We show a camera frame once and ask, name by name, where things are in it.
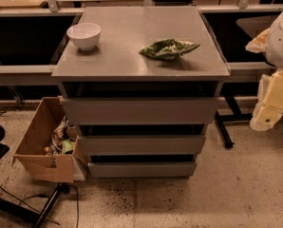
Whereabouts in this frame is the white ceramic bowl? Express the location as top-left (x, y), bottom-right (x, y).
top-left (66, 23), bottom-right (101, 50)

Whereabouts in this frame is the black table leg frame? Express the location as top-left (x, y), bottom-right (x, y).
top-left (215, 95), bottom-right (252, 149)

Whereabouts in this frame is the grey drawer cabinet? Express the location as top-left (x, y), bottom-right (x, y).
top-left (51, 6), bottom-right (231, 179)

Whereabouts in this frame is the black floor cable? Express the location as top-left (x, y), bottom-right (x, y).
top-left (0, 174), bottom-right (81, 228)

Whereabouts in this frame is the grey middle drawer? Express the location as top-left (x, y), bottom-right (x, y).
top-left (78, 135), bottom-right (205, 156)

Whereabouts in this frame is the black tripod stand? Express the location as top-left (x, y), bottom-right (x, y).
top-left (31, 182), bottom-right (69, 228)

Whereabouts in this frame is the clutter inside cardboard box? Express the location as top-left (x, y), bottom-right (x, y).
top-left (41, 117), bottom-right (77, 156)

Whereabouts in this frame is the grey tilted board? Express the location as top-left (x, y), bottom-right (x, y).
top-left (236, 15), bottom-right (277, 39)

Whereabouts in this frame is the grey drawer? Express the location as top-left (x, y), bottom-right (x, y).
top-left (88, 161), bottom-right (197, 178)
top-left (78, 135), bottom-right (205, 156)
top-left (62, 98), bottom-right (217, 125)

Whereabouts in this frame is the green leaf-shaped dish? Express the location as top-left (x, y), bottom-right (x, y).
top-left (139, 39), bottom-right (199, 61)

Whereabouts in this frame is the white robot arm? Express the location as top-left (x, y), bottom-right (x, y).
top-left (245, 11), bottom-right (283, 131)

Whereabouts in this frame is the grey bottom drawer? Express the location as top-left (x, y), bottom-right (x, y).
top-left (88, 161), bottom-right (197, 178)

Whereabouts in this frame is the brown cardboard box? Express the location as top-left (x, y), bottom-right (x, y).
top-left (14, 97), bottom-right (87, 182)

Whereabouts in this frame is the grey top drawer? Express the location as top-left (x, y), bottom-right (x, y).
top-left (62, 98), bottom-right (217, 125)

